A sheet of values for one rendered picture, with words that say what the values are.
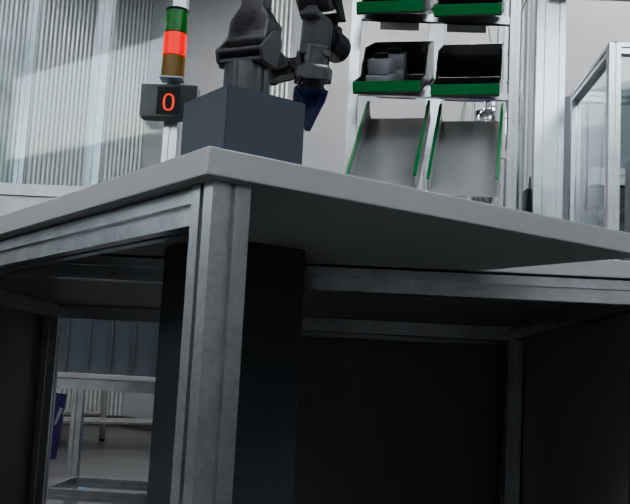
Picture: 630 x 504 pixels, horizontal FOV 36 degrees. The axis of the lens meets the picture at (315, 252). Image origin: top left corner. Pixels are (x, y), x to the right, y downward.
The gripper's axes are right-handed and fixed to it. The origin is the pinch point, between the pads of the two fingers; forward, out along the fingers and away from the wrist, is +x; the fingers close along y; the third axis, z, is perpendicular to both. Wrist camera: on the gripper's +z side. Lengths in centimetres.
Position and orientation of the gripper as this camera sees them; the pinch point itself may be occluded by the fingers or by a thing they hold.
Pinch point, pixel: (309, 112)
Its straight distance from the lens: 179.0
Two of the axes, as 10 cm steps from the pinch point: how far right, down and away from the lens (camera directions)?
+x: -0.9, 9.9, -0.8
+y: 0.6, -0.8, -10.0
